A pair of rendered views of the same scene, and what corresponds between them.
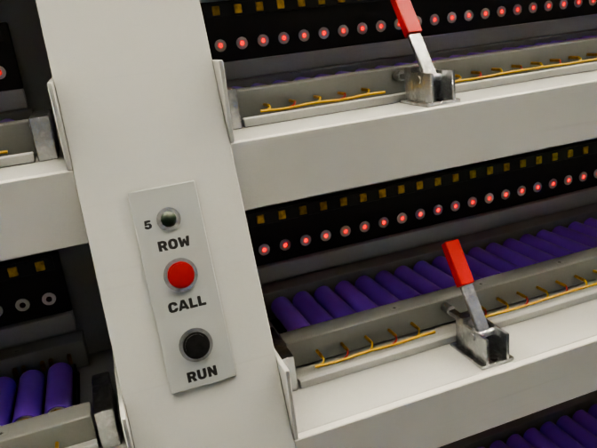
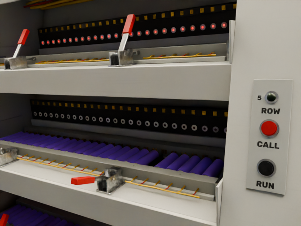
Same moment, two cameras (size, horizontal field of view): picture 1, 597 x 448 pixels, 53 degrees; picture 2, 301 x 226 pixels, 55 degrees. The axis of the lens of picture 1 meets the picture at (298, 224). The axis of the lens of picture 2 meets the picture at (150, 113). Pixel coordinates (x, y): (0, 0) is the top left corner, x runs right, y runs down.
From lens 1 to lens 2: 0.09 m
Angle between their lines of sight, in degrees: 48
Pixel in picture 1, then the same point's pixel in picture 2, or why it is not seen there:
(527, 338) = not seen: outside the picture
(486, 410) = not seen: outside the picture
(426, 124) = not seen: outside the picture
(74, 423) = (207, 183)
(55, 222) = (219, 87)
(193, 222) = (285, 102)
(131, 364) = (230, 163)
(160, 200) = (269, 86)
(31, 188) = (212, 69)
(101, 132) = (250, 47)
